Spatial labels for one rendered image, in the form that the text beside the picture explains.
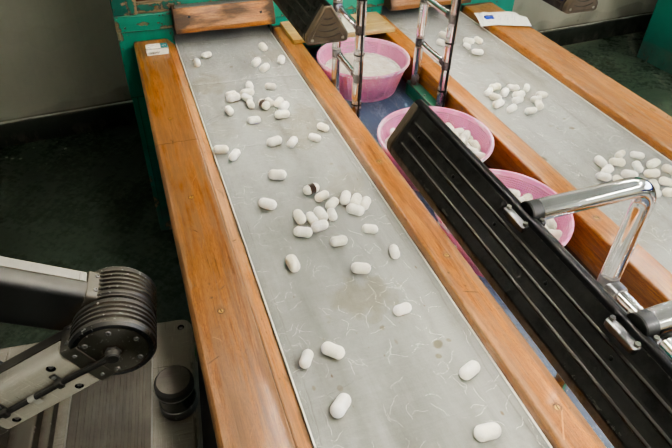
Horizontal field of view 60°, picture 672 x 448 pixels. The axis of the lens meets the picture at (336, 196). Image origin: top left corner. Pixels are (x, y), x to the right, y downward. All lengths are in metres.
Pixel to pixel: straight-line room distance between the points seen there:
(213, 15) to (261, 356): 1.16
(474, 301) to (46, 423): 0.79
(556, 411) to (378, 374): 0.25
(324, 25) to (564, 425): 0.73
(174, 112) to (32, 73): 1.46
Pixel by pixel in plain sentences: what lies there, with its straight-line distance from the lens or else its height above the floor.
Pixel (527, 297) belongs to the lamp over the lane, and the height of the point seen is 1.07.
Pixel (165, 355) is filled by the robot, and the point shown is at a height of 0.47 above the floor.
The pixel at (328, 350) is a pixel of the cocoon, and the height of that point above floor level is 0.76.
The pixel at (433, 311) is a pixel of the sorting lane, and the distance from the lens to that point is 0.98.
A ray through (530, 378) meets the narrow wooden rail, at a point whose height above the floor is 0.76.
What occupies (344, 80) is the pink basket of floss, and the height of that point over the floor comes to 0.75.
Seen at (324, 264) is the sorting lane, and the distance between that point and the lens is 1.03.
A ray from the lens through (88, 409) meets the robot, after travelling 1.24.
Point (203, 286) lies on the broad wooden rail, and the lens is 0.98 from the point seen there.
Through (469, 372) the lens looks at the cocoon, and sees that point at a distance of 0.90.
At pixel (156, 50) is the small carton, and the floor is 0.78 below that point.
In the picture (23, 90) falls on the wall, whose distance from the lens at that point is 2.88.
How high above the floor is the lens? 1.47
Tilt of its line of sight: 38 degrees down
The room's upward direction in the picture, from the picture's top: 2 degrees clockwise
